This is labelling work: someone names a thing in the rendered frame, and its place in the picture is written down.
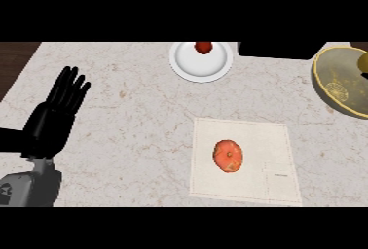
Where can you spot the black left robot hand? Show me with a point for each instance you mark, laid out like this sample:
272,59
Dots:
47,123

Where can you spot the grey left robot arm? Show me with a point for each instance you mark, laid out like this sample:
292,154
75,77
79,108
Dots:
29,186

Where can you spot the white cloth placemat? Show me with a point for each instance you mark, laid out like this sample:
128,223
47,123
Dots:
258,142

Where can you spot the olive yellow bowl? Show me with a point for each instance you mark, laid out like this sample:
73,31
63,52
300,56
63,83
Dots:
341,81

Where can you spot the white round plate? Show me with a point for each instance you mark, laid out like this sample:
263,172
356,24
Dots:
201,66

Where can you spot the orange round fruit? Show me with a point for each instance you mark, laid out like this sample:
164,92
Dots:
227,156

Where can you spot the small red fruit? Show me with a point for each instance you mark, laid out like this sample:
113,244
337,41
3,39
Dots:
202,47

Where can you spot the black box appliance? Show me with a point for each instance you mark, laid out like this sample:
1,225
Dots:
277,49

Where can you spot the yellow-green round fruit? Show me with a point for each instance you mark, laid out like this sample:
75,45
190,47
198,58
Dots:
363,62

